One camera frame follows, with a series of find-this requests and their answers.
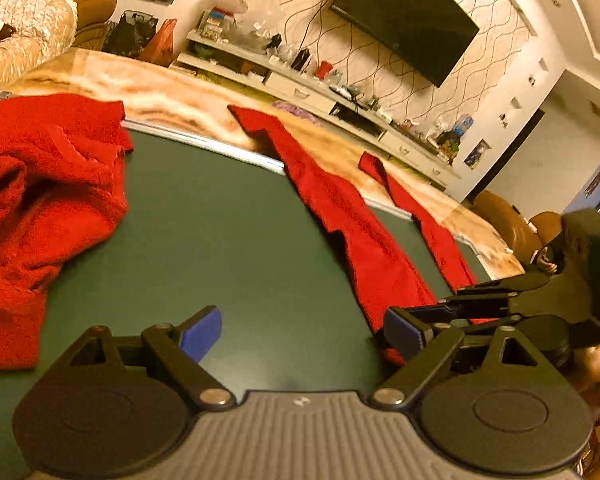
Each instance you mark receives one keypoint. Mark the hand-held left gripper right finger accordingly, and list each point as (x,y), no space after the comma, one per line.
(402,332)

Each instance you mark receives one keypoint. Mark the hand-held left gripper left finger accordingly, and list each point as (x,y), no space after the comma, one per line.
(202,332)

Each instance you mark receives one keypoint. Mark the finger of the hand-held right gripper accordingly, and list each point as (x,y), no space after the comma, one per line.
(480,307)
(500,285)

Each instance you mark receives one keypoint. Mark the red knit pants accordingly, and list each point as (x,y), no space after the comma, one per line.
(375,255)

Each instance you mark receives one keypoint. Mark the person's right hand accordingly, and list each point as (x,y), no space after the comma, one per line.
(592,367)

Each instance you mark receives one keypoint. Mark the brown leather armchair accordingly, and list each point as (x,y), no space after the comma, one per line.
(505,220)

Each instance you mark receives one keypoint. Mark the red knit top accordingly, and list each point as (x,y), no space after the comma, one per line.
(45,200)

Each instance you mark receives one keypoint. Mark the marble top wooden table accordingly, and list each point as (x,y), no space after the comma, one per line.
(180,95)

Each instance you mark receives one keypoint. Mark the white television cabinet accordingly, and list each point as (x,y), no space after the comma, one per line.
(300,92)

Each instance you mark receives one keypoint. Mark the red cup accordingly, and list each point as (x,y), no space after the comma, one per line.
(324,70)

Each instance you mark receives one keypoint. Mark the black curved television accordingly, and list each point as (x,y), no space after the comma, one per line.
(405,15)

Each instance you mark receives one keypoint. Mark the orange plastic bag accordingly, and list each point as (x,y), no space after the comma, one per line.
(159,45)

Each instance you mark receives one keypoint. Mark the dark bottle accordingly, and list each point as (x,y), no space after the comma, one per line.
(302,59)

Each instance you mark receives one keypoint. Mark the black bag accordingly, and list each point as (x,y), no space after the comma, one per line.
(129,35)

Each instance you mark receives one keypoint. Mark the glass covered dish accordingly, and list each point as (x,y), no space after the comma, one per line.
(225,2)

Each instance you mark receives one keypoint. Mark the brown leather sofa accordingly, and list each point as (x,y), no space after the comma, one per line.
(92,10)

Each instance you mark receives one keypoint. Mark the cream lace cushion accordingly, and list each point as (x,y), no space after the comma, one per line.
(25,30)

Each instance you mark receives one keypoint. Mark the small colourful wall picture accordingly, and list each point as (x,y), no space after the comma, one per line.
(476,154)

